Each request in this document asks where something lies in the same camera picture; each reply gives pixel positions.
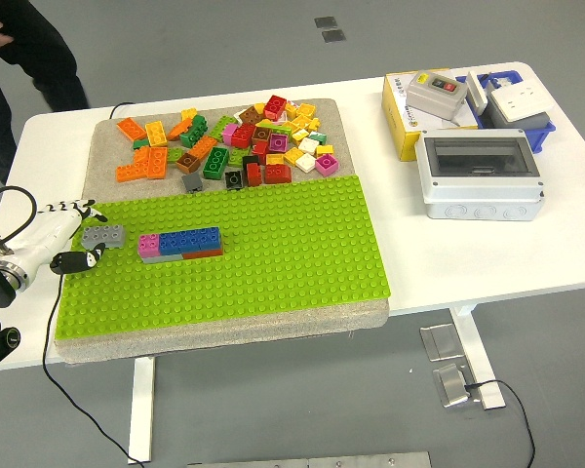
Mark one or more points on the yellow small toy brick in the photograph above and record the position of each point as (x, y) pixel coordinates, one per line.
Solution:
(324, 150)
(275, 159)
(300, 136)
(189, 114)
(293, 157)
(303, 122)
(291, 112)
(264, 123)
(259, 108)
(306, 110)

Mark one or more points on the dark green toy brick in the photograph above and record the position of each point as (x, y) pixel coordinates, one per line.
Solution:
(195, 131)

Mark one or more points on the dark blue small brick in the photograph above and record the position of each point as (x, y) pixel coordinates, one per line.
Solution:
(169, 241)

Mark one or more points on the brown toy brick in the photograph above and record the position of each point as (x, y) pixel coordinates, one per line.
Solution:
(187, 163)
(249, 117)
(262, 134)

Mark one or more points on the dark square floor plate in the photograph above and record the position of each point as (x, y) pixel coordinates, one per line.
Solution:
(325, 23)
(333, 36)

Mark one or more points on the white switch panel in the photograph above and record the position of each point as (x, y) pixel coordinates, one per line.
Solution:
(475, 92)

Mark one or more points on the long metal floor strip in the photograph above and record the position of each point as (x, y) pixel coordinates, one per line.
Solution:
(322, 460)

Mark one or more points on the blue plastic bin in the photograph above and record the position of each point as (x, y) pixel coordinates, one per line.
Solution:
(541, 139)

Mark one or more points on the orange long toy brick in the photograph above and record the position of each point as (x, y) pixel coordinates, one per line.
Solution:
(129, 174)
(131, 129)
(157, 163)

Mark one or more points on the yellow cardboard box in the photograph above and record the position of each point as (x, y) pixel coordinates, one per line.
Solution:
(395, 117)

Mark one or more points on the white distribution box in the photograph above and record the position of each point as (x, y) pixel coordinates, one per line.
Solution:
(478, 195)

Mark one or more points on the grey push-button switch box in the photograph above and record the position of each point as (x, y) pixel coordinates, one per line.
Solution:
(434, 97)

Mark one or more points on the white wall socket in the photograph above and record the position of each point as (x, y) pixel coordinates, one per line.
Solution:
(519, 100)

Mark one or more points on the yellow long toy brick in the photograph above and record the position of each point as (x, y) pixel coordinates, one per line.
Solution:
(156, 134)

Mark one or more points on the dark grey toy brick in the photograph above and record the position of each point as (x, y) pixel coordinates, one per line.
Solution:
(193, 183)

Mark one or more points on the orange-red toy brick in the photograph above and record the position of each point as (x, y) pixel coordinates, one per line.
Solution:
(202, 253)

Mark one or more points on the metal floor plate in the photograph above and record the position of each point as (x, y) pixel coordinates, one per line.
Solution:
(441, 341)
(451, 385)

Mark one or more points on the lime green toy brick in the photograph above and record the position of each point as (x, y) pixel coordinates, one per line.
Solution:
(174, 155)
(283, 128)
(237, 157)
(220, 129)

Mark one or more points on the white toy brick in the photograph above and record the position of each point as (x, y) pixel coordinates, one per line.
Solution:
(308, 146)
(305, 163)
(238, 117)

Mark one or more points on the green studded baseplate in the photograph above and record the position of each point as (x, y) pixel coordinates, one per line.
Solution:
(273, 244)

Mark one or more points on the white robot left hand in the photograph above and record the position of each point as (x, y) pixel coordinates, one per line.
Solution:
(44, 239)

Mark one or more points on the small green toy brick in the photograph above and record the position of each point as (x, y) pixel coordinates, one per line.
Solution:
(318, 137)
(140, 144)

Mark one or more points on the grey-brown mat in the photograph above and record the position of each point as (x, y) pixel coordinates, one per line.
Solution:
(107, 161)

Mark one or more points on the black toy brick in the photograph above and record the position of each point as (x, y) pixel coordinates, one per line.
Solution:
(234, 180)
(250, 161)

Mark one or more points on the blue long brick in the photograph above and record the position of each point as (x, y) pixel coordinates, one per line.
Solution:
(200, 238)

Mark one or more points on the pink toy brick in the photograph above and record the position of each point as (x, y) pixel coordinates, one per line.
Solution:
(148, 245)
(326, 166)
(229, 135)

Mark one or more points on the grey plastic box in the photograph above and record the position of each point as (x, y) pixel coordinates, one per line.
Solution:
(526, 123)

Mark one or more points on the white table leg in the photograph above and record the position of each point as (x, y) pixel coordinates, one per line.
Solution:
(468, 331)
(141, 414)

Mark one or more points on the person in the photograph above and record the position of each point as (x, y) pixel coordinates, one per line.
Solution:
(39, 53)

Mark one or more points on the purple toy brick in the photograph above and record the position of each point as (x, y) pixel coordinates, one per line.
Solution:
(278, 142)

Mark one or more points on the light grey flat brick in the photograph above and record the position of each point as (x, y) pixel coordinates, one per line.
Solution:
(161, 258)

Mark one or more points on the dark green long brick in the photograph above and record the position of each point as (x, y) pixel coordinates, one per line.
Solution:
(215, 163)

